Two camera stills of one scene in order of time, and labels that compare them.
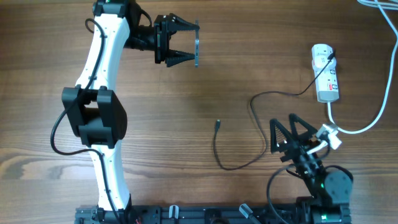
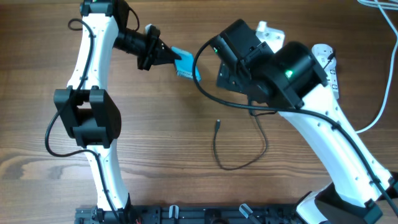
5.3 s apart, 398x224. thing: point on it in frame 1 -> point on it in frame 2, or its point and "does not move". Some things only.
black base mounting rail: [211, 214] does not move
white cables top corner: [385, 4] does not move
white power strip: [326, 79] does not move
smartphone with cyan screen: [197, 45] -> [184, 66]
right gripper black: [294, 146] -> [226, 79]
